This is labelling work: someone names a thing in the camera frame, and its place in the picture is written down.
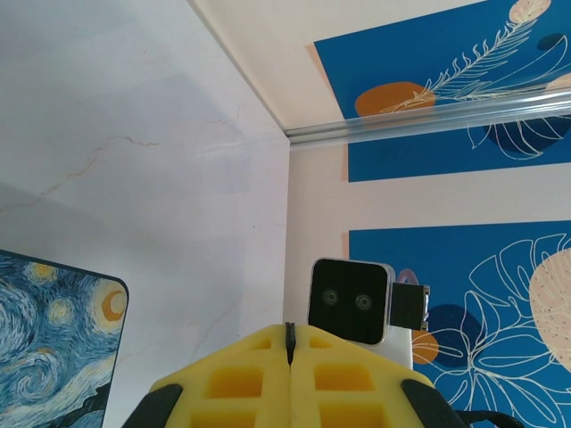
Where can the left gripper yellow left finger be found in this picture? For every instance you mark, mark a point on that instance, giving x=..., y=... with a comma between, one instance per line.
x=232, y=383

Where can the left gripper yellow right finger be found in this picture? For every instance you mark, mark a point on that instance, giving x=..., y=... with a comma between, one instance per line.
x=352, y=388

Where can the starry night tin box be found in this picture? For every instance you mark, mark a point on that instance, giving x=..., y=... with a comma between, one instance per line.
x=53, y=339

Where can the blue panel monstera leaf outline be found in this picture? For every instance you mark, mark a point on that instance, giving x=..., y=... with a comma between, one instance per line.
x=446, y=276

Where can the blue panel orange circle feather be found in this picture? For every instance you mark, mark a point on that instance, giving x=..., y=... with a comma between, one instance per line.
x=401, y=58

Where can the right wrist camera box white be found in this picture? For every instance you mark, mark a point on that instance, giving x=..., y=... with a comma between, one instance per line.
x=348, y=303

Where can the aluminium frame post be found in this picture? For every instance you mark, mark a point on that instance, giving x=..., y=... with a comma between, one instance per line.
x=424, y=120

